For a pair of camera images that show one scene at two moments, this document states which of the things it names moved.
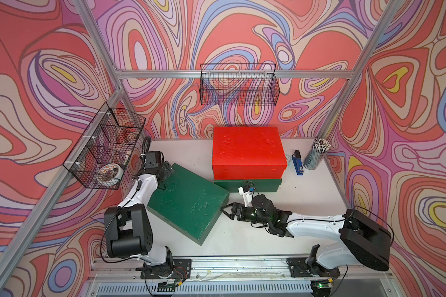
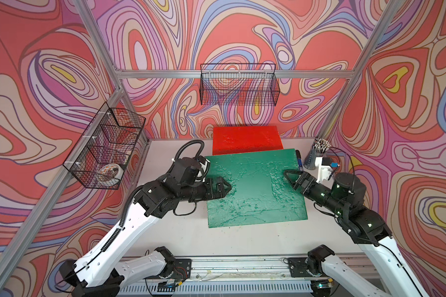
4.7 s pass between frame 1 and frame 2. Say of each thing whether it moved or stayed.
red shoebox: stayed
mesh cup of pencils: stayed
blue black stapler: stayed
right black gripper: moved
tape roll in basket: stayed
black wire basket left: stayed
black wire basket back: stayed
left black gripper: moved
